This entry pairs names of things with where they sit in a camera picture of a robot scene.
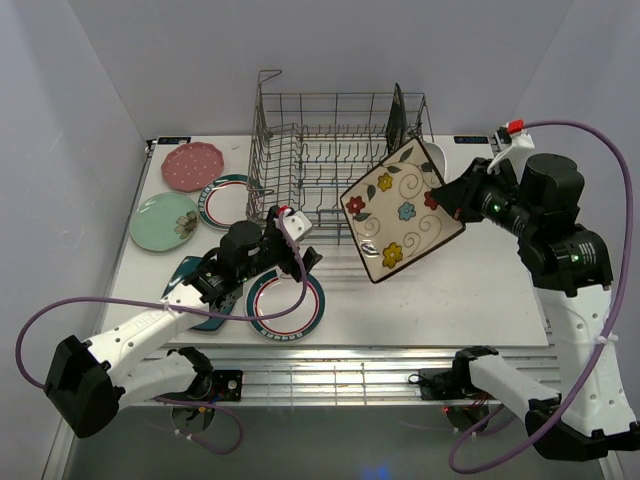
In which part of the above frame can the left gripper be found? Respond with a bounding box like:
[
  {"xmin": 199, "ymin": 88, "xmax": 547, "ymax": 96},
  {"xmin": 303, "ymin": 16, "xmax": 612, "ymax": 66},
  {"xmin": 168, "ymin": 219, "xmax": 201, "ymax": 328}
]
[{"xmin": 239, "ymin": 208, "xmax": 322, "ymax": 283}]

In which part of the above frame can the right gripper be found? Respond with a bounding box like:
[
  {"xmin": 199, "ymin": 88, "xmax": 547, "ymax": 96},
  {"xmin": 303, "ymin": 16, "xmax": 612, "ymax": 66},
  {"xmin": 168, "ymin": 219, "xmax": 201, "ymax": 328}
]
[{"xmin": 429, "ymin": 156, "xmax": 539, "ymax": 239}]

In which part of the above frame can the white oval plate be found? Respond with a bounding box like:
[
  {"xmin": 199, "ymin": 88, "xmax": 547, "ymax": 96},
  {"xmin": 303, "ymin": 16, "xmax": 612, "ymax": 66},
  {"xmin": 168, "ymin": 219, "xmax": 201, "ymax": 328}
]
[{"xmin": 423, "ymin": 142, "xmax": 447, "ymax": 179}]

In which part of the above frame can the beige floral square plate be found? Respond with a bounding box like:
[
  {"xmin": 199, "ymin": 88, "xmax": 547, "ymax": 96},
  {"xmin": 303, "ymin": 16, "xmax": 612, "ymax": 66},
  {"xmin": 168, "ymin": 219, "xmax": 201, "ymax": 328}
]
[{"xmin": 340, "ymin": 138, "xmax": 465, "ymax": 284}]

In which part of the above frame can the black floral square plate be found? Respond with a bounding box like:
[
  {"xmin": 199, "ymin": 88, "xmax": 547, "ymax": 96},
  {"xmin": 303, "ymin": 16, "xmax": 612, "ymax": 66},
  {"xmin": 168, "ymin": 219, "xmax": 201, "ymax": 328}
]
[{"xmin": 385, "ymin": 83, "xmax": 407, "ymax": 154}]

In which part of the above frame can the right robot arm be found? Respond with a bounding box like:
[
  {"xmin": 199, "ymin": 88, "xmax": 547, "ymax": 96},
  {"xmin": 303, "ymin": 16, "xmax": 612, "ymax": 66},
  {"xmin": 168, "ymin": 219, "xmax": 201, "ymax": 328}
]
[{"xmin": 431, "ymin": 154, "xmax": 639, "ymax": 461}]

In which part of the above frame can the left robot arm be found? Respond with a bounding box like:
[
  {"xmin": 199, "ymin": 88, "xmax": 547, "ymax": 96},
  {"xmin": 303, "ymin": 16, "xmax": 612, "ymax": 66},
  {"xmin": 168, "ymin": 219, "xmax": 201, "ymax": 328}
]
[{"xmin": 43, "ymin": 207, "xmax": 322, "ymax": 438}]

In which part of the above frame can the striped rim plate front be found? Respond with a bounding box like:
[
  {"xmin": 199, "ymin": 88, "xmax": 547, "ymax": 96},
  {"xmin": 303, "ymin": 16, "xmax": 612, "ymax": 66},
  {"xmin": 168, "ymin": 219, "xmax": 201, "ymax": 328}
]
[{"xmin": 244, "ymin": 272, "xmax": 327, "ymax": 344}]

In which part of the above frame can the striped rim plate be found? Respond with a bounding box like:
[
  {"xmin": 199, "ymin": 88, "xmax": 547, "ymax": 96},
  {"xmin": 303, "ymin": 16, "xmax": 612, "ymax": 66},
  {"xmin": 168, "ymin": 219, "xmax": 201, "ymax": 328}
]
[
  {"xmin": 197, "ymin": 174, "xmax": 248, "ymax": 230},
  {"xmin": 244, "ymin": 272, "xmax": 327, "ymax": 344}
]

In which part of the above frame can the right corner logo sticker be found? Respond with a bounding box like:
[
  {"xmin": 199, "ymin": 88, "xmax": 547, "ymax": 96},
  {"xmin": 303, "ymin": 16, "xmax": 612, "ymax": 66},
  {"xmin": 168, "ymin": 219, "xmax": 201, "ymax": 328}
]
[{"xmin": 453, "ymin": 135, "xmax": 490, "ymax": 145}]

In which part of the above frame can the corner logo sticker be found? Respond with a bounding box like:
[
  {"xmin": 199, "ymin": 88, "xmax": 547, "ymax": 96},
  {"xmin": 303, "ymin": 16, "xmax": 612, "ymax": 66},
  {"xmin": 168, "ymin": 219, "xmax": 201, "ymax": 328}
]
[
  {"xmin": 453, "ymin": 135, "xmax": 490, "ymax": 145},
  {"xmin": 157, "ymin": 136, "xmax": 191, "ymax": 145}
]

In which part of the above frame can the striped rim plate rear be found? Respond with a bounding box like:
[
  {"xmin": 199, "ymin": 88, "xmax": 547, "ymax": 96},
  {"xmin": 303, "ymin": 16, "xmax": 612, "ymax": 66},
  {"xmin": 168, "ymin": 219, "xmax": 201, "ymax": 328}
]
[{"xmin": 197, "ymin": 174, "xmax": 248, "ymax": 230}]

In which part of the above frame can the teal square plate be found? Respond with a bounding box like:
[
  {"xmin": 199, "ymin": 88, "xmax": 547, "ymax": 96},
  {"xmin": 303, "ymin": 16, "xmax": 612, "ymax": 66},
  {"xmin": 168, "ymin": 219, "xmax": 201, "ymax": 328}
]
[{"xmin": 161, "ymin": 256, "xmax": 242, "ymax": 332}]

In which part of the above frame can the mint green plate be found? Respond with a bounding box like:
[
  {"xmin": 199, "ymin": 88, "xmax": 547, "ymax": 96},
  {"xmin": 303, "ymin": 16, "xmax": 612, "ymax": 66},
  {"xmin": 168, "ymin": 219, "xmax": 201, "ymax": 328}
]
[{"xmin": 129, "ymin": 192, "xmax": 199, "ymax": 253}]

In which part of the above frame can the pink dotted plate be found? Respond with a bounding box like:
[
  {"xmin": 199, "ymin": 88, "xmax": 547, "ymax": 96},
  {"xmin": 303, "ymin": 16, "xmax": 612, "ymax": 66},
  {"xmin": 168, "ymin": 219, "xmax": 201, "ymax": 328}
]
[{"xmin": 161, "ymin": 142, "xmax": 225, "ymax": 193}]

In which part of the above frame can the left corner logo sticker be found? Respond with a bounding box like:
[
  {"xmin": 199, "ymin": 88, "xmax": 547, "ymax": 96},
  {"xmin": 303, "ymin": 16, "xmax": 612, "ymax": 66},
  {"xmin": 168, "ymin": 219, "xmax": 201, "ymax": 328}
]
[{"xmin": 157, "ymin": 136, "xmax": 191, "ymax": 145}]

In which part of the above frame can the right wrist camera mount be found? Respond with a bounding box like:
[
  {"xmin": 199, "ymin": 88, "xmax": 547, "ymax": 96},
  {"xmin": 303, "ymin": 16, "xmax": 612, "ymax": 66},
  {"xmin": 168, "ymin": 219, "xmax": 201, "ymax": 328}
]
[{"xmin": 487, "ymin": 119, "xmax": 535, "ymax": 178}]

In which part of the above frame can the grey wire dish rack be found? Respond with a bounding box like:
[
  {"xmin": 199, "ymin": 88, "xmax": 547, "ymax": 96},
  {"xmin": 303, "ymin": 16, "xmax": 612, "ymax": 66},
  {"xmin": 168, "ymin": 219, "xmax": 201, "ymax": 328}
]
[{"xmin": 246, "ymin": 70, "xmax": 433, "ymax": 250}]

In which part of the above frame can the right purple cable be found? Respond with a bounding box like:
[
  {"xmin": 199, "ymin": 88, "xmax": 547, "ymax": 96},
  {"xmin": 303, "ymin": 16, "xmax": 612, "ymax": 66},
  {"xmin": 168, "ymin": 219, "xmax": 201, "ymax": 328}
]
[{"xmin": 448, "ymin": 119, "xmax": 632, "ymax": 474}]

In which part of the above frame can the purple cable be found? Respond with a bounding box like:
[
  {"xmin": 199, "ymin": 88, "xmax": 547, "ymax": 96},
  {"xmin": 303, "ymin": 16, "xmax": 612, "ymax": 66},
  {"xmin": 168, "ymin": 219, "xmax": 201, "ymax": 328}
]
[
  {"xmin": 448, "ymin": 119, "xmax": 632, "ymax": 474},
  {"xmin": 14, "ymin": 212, "xmax": 310, "ymax": 455}
]

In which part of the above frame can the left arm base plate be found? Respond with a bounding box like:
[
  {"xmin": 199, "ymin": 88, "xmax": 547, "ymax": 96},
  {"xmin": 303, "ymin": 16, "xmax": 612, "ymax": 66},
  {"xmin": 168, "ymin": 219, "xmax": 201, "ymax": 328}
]
[{"xmin": 211, "ymin": 370, "xmax": 244, "ymax": 402}]

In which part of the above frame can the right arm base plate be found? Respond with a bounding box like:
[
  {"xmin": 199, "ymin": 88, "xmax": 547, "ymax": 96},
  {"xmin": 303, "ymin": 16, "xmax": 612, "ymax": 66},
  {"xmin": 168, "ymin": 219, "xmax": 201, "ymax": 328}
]
[{"xmin": 407, "ymin": 368, "xmax": 479, "ymax": 400}]

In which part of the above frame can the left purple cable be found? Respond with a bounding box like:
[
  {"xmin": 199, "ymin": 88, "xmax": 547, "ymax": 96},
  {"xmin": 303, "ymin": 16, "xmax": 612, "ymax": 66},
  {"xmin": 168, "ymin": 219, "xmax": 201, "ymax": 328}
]
[{"xmin": 14, "ymin": 212, "xmax": 310, "ymax": 455}]

